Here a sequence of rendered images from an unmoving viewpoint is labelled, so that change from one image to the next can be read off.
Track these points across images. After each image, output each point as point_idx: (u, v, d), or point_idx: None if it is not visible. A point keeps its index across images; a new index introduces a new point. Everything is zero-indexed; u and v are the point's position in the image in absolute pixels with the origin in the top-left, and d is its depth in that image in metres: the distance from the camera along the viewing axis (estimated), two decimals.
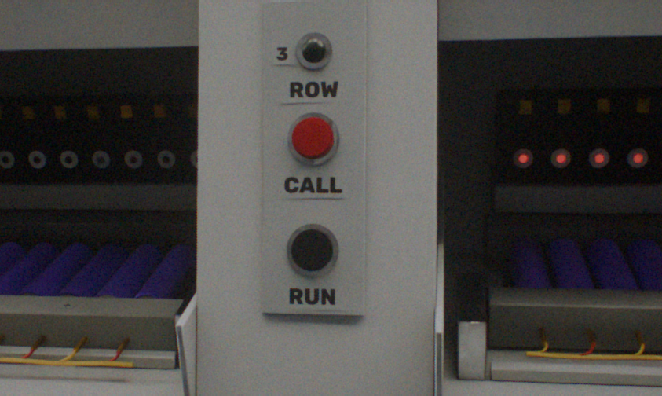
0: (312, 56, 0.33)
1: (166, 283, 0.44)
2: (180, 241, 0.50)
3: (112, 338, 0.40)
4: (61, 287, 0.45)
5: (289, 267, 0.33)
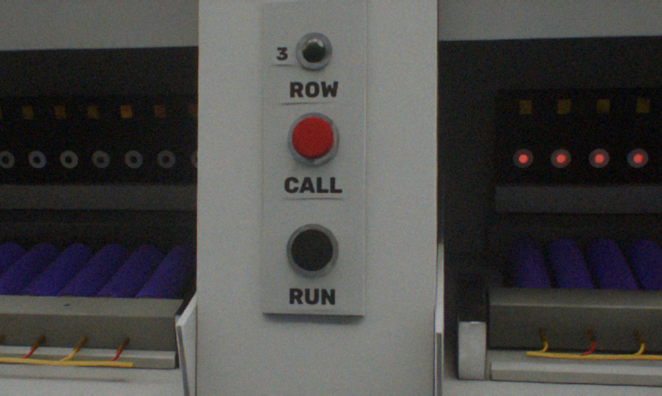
0: (312, 56, 0.33)
1: (166, 283, 0.44)
2: (180, 241, 0.50)
3: (112, 338, 0.40)
4: (61, 287, 0.45)
5: (289, 267, 0.33)
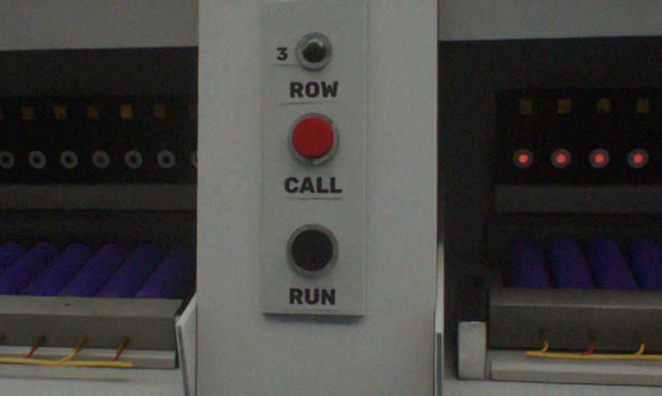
0: (312, 56, 0.33)
1: (166, 283, 0.44)
2: (180, 241, 0.50)
3: (112, 338, 0.40)
4: (61, 287, 0.45)
5: (289, 267, 0.33)
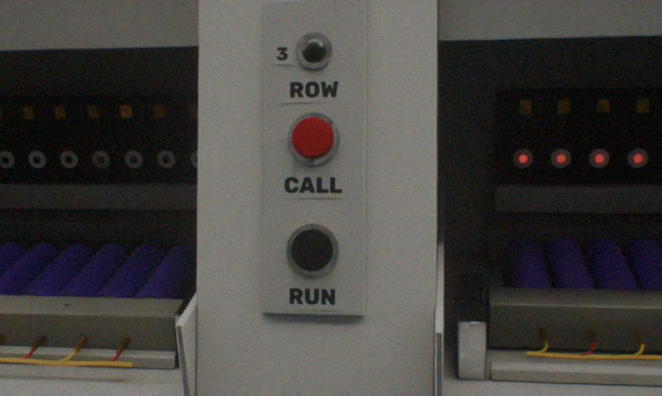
0: (312, 56, 0.33)
1: (166, 283, 0.44)
2: (180, 241, 0.50)
3: (112, 338, 0.40)
4: (61, 287, 0.45)
5: (289, 267, 0.33)
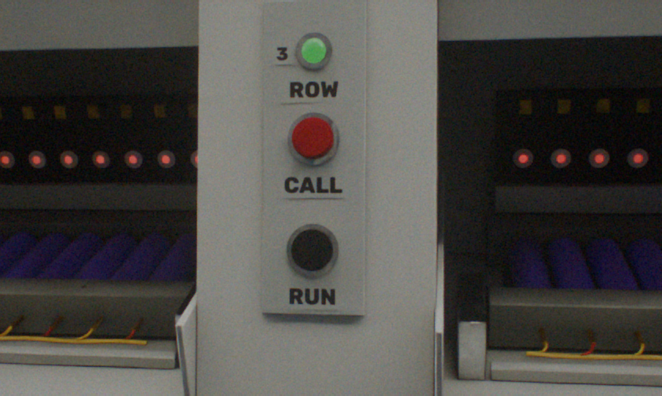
0: (312, 56, 0.33)
1: (175, 269, 0.45)
2: None
3: (127, 318, 0.42)
4: (73, 274, 0.46)
5: (289, 267, 0.33)
